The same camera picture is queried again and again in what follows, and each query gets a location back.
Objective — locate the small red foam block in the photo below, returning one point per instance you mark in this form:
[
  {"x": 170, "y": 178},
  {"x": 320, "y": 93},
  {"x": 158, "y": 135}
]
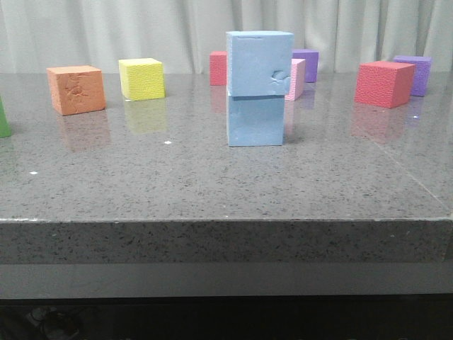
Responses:
[{"x": 218, "y": 68}]

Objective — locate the yellow foam block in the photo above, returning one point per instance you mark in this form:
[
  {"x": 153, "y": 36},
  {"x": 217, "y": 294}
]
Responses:
[{"x": 142, "y": 79}]

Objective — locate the purple foam block at right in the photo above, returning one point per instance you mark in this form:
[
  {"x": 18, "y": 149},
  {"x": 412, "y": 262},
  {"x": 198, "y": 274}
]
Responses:
[{"x": 421, "y": 74}]

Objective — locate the orange foam block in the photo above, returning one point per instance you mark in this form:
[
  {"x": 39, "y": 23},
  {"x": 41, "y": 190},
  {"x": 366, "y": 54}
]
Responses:
[{"x": 76, "y": 89}]

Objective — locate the large red foam block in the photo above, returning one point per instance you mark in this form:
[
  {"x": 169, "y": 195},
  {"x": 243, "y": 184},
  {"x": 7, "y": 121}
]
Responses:
[{"x": 384, "y": 84}]

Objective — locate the light blue foam block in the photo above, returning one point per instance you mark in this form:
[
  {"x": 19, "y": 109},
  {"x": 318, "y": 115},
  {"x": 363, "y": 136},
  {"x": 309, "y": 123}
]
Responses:
[
  {"x": 259, "y": 62},
  {"x": 255, "y": 120}
]

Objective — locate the green foam block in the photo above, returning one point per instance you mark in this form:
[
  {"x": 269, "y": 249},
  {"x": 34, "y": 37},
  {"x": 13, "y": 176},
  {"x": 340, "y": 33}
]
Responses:
[{"x": 5, "y": 130}]

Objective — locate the white pleated curtain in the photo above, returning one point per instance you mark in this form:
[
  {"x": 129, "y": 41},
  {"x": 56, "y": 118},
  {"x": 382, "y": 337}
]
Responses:
[{"x": 36, "y": 35}]

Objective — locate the purple foam block behind pink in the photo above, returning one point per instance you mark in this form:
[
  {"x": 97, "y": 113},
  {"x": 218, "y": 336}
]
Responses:
[{"x": 311, "y": 58}]

